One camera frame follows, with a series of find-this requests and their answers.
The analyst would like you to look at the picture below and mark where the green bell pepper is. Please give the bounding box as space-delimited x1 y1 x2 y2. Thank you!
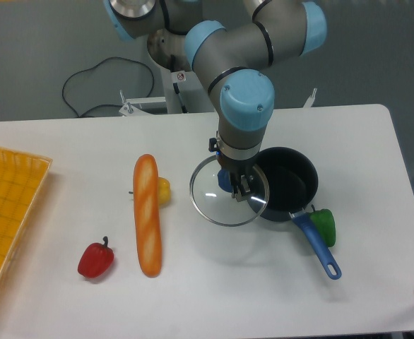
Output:
309 205 336 247

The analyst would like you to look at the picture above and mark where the baguette bread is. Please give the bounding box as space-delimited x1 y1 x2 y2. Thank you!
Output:
133 154 162 278

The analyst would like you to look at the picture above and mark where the yellow bell pepper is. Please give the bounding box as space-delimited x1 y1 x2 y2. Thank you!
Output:
158 177 172 206

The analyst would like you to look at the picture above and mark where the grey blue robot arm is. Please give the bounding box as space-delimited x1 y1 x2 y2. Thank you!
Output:
104 1 328 201

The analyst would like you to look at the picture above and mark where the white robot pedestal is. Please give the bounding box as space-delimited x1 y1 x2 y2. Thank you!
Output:
118 28 218 117

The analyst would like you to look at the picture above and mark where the black cable on floor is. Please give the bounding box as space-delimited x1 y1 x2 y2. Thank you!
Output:
61 56 155 118

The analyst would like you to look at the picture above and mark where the yellow wicker basket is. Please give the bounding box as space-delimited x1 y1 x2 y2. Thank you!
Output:
0 147 52 282

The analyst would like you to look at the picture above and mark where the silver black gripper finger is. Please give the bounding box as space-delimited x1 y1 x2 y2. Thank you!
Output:
230 174 252 202

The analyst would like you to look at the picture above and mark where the red bell pepper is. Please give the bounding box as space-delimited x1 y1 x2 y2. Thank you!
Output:
77 236 114 279

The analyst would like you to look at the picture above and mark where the white table bracket right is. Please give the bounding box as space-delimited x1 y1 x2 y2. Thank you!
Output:
303 88 317 108

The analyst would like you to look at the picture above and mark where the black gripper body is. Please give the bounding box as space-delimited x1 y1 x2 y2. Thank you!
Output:
216 155 255 185

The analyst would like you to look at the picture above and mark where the black saucepan blue handle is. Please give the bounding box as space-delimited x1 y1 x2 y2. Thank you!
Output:
256 147 342 280

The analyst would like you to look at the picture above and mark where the glass lid blue knob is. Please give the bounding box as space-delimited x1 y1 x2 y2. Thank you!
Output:
189 156 269 227

